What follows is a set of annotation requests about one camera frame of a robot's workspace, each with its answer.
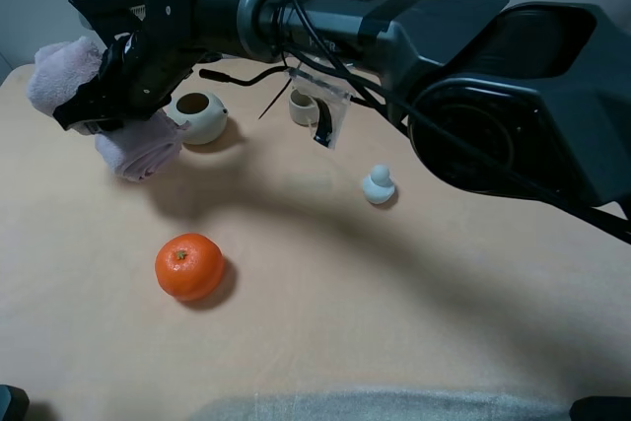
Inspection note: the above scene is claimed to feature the black right base corner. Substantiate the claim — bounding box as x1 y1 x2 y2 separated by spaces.
569 396 631 421

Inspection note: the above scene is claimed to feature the black left base corner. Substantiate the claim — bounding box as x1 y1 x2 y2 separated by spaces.
0 385 30 421

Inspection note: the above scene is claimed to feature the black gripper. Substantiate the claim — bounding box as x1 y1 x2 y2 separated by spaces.
53 0 246 134

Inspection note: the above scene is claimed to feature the pink towel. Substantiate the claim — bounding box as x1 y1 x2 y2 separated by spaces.
27 36 183 181

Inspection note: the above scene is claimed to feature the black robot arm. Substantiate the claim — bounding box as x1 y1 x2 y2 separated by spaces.
53 0 630 207

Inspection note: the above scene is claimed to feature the beige ceramic cup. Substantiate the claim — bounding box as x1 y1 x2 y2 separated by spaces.
289 89 319 126

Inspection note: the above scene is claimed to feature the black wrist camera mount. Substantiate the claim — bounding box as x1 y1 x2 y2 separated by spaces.
68 0 145 46

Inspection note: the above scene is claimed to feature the black base corner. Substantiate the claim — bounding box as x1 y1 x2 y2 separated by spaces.
569 396 631 421
0 385 30 421

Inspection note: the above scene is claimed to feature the orange mandarin fruit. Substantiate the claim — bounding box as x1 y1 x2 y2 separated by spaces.
154 233 225 302

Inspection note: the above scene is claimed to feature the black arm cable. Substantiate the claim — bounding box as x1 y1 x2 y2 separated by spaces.
186 0 631 246

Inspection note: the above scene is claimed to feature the white toy duck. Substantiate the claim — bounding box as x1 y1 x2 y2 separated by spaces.
362 165 396 205

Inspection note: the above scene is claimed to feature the clear plastic bag tag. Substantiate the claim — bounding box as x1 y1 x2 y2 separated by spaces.
287 67 351 149

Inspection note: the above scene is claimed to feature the beige ceramic teapot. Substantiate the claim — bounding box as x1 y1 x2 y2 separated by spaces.
166 93 229 145

